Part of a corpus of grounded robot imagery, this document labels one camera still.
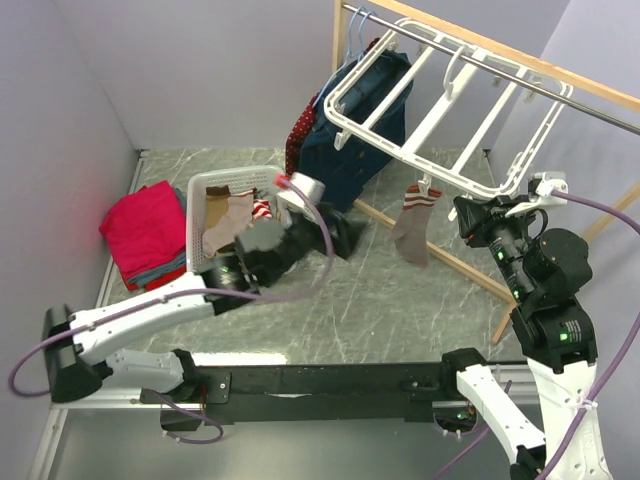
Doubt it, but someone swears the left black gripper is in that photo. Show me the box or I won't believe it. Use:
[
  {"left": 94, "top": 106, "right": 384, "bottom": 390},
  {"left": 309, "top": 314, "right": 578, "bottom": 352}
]
[{"left": 263, "top": 201, "right": 367, "bottom": 285}]

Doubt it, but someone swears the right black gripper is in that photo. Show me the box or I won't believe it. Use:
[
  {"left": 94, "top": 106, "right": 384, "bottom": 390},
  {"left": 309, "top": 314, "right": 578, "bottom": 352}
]
[{"left": 452, "top": 190, "right": 535, "bottom": 297}]

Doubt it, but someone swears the beige striped-cuff sock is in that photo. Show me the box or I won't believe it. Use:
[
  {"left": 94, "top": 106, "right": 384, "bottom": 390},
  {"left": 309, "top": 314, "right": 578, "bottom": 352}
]
[
  {"left": 202, "top": 193, "right": 254, "bottom": 257},
  {"left": 391, "top": 180, "right": 442, "bottom": 267}
]

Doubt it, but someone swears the white plastic clip hanger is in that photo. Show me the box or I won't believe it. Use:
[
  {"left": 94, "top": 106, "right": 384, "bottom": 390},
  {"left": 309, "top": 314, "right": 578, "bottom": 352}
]
[{"left": 322, "top": 17, "right": 573, "bottom": 199}]

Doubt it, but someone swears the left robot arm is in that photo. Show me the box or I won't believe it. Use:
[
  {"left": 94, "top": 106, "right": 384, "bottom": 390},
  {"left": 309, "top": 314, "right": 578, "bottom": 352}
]
[{"left": 43, "top": 204, "right": 366, "bottom": 403}]

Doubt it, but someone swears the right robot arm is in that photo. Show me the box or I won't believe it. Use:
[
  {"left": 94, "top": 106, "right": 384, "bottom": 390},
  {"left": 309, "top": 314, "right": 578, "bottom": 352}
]
[{"left": 438, "top": 196, "right": 611, "bottom": 479}]

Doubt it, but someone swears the dark blue denim garment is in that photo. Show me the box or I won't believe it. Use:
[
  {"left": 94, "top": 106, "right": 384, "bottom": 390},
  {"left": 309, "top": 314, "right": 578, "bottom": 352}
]
[{"left": 297, "top": 50, "right": 411, "bottom": 212}]

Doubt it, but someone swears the red white striped sock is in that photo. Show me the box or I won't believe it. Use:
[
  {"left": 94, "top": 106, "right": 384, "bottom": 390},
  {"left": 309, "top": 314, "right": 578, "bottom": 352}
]
[{"left": 252, "top": 198, "right": 273, "bottom": 223}]

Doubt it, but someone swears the red polka dot garment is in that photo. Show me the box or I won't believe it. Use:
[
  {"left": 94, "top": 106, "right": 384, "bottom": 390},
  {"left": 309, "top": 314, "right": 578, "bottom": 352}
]
[{"left": 284, "top": 93, "right": 318, "bottom": 176}]

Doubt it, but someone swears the white laundry basket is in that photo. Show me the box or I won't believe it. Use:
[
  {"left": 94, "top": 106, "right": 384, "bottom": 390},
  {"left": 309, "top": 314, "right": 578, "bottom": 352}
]
[{"left": 186, "top": 166, "right": 290, "bottom": 272}]

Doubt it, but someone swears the tan stocking in basket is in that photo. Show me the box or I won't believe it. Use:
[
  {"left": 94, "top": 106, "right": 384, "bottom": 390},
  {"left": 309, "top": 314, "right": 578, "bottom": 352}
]
[{"left": 204, "top": 185, "right": 231, "bottom": 231}]

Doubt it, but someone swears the metal hanging rod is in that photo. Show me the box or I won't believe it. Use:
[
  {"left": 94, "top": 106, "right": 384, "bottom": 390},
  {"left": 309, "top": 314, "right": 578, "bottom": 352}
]
[{"left": 338, "top": 2, "right": 639, "bottom": 135}]

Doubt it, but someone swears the pink folded cloth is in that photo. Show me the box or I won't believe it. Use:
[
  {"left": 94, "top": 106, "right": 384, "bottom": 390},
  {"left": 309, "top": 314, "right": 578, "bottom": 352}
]
[{"left": 99, "top": 181, "right": 186, "bottom": 280}]

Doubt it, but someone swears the black base beam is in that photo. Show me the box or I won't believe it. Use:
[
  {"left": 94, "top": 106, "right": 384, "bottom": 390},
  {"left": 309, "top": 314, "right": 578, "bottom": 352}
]
[{"left": 167, "top": 362, "right": 463, "bottom": 425}]

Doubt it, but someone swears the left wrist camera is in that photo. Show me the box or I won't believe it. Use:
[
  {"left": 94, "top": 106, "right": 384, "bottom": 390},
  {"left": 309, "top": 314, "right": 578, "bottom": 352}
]
[{"left": 274, "top": 172, "right": 325, "bottom": 211}]

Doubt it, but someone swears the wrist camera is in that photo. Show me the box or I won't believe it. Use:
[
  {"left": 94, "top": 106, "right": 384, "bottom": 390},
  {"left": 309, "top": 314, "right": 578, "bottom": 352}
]
[
  {"left": 274, "top": 172, "right": 325, "bottom": 211},
  {"left": 505, "top": 171, "right": 568, "bottom": 217}
]

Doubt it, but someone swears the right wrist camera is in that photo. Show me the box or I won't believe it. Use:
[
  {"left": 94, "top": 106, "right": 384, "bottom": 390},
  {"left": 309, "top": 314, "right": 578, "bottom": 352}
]
[{"left": 505, "top": 171, "right": 568, "bottom": 217}]

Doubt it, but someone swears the wooden clothes rack frame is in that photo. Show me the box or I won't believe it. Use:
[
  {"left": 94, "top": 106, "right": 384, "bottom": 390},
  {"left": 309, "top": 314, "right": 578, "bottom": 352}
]
[{"left": 332, "top": 0, "right": 640, "bottom": 344}]

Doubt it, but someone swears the blue wire hanger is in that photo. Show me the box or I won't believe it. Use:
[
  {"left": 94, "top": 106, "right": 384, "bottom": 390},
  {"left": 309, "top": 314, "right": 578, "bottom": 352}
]
[{"left": 312, "top": 1, "right": 375, "bottom": 108}]

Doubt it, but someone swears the aluminium rail frame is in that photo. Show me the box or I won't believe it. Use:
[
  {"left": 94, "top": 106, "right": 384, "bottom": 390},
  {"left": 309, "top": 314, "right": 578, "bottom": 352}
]
[{"left": 27, "top": 148, "right": 151, "bottom": 480}]

